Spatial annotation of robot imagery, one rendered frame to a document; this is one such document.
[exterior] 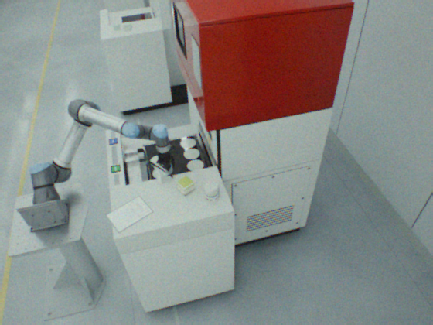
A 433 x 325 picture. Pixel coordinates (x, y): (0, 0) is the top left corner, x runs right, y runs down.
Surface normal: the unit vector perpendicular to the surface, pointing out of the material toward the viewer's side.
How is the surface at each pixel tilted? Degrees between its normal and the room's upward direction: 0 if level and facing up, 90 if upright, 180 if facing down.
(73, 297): 0
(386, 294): 0
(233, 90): 90
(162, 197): 0
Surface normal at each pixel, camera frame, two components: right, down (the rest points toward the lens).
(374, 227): -0.04, -0.73
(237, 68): 0.26, 0.66
